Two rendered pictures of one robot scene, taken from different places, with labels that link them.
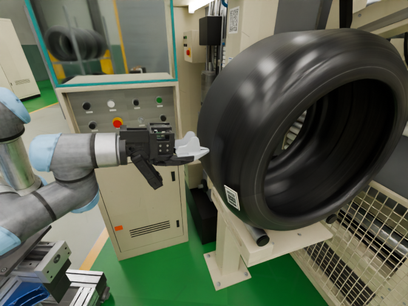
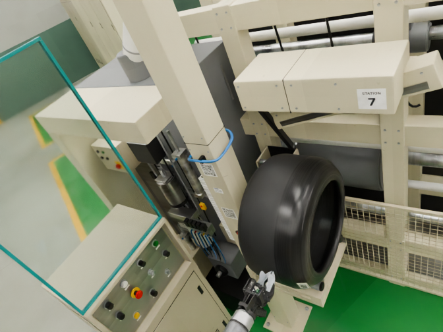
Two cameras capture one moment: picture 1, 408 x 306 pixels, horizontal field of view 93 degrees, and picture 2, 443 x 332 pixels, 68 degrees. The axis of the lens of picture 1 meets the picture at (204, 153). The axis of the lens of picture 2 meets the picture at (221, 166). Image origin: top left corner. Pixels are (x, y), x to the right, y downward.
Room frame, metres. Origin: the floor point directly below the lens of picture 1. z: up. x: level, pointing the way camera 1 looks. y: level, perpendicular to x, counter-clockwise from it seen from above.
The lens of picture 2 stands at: (-0.27, 0.33, 2.36)
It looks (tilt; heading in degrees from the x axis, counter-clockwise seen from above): 36 degrees down; 335
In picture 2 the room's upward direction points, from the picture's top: 24 degrees counter-clockwise
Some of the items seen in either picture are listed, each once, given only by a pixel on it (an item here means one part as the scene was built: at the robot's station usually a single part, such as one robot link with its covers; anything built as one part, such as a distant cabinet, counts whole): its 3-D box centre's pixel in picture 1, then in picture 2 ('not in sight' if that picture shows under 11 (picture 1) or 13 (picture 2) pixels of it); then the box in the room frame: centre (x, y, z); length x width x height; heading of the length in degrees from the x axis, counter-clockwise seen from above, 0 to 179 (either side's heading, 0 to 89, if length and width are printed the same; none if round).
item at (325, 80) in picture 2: not in sight; (316, 79); (0.58, -0.59, 1.71); 0.61 x 0.25 x 0.15; 18
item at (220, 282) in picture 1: (226, 265); (287, 316); (0.84, -0.17, 0.01); 0.27 x 0.27 x 0.02; 18
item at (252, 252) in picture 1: (236, 215); (289, 281); (0.56, -0.13, 0.84); 0.36 x 0.09 x 0.06; 18
